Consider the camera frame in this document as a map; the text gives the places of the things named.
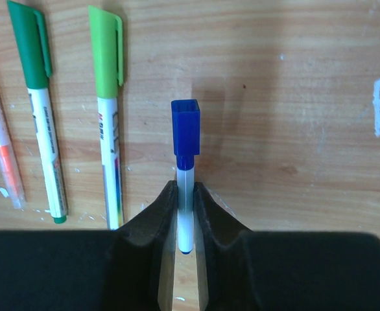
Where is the blue pen cap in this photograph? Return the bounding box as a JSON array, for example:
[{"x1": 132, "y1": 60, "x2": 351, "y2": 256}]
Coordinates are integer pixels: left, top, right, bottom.
[{"x1": 171, "y1": 99, "x2": 200, "y2": 170}]

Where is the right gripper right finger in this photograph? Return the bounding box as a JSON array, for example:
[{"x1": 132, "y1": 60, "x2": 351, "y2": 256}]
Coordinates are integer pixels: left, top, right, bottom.
[{"x1": 194, "y1": 182, "x2": 380, "y2": 310}]

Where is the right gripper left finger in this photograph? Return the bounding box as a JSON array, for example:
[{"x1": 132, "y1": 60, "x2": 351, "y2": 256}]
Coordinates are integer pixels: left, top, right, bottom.
[{"x1": 0, "y1": 181, "x2": 178, "y2": 310}]

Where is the light green pen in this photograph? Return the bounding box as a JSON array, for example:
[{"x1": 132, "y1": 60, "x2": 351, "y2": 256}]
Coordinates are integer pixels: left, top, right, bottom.
[{"x1": 88, "y1": 5, "x2": 124, "y2": 230}]

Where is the white pen green tip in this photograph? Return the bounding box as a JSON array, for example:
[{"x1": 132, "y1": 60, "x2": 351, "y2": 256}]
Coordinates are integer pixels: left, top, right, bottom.
[{"x1": 7, "y1": 1, "x2": 68, "y2": 224}]

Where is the orange pen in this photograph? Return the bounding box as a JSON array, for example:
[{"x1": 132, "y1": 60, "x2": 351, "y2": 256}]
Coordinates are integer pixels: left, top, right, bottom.
[{"x1": 0, "y1": 101, "x2": 25, "y2": 209}]

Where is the white grey pen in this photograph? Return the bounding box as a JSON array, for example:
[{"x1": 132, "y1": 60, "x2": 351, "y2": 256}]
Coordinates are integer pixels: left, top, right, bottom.
[{"x1": 176, "y1": 155, "x2": 195, "y2": 255}]

